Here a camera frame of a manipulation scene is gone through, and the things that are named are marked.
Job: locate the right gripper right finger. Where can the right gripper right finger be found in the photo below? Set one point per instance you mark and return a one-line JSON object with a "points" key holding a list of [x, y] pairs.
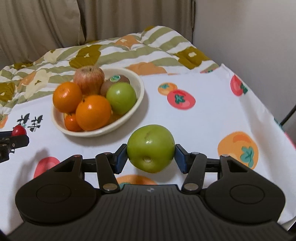
{"points": [[194, 165]]}

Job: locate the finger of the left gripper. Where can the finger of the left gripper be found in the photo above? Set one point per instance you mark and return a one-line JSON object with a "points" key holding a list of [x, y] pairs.
{"points": [[15, 142], [5, 134]]}

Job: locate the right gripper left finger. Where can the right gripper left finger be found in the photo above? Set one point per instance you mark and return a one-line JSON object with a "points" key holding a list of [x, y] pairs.
{"points": [[109, 164]]}

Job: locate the red cherry tomato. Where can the red cherry tomato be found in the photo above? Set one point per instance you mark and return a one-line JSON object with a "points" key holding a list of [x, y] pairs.
{"points": [[18, 130]]}

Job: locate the green apple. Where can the green apple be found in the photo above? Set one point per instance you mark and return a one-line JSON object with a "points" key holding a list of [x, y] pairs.
{"points": [[122, 97], [151, 148]]}

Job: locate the large orange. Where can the large orange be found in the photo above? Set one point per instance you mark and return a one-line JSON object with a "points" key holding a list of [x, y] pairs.
{"points": [[93, 112]]}

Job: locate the small mandarin front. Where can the small mandarin front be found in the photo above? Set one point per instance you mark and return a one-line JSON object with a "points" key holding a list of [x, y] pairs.
{"points": [[70, 122]]}

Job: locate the brown kiwi with sticker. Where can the brown kiwi with sticker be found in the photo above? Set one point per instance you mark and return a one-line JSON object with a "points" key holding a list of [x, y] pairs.
{"points": [[111, 81]]}

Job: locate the red yellow apple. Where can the red yellow apple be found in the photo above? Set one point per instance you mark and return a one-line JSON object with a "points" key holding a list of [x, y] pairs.
{"points": [[89, 79]]}

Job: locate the floral striped quilt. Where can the floral striped quilt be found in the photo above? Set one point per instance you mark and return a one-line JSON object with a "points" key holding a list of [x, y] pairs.
{"points": [[156, 50]]}

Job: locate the white fruit print cloth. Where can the white fruit print cloth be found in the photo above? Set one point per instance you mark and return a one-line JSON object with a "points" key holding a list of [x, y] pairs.
{"points": [[200, 111]]}

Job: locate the cream duck plate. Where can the cream duck plate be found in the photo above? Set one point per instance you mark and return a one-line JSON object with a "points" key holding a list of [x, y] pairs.
{"points": [[116, 120]]}

